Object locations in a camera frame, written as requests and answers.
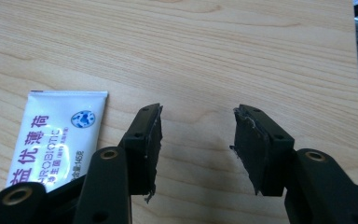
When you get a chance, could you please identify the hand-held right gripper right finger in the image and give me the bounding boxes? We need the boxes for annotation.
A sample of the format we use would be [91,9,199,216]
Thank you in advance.
[229,104,358,224]

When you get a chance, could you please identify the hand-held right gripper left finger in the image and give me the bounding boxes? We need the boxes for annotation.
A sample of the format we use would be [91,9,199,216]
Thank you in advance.
[73,103,164,224]

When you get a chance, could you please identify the white toothpaste tube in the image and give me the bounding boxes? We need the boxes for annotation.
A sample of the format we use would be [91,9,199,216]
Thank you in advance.
[5,90,110,194]

